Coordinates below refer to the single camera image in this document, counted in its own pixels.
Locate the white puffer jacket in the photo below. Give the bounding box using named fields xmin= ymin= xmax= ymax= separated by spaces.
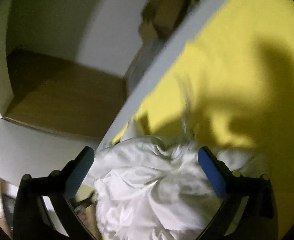
xmin=83 ymin=135 xmax=253 ymax=240

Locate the yellow table cloth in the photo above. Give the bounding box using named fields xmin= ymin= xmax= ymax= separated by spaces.
xmin=112 ymin=0 xmax=294 ymax=240

